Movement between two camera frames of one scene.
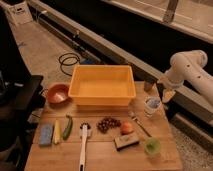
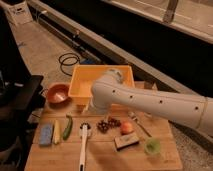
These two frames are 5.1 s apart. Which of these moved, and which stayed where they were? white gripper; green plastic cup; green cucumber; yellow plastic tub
Moved: white gripper
Stayed: yellow plastic tub; green cucumber; green plastic cup
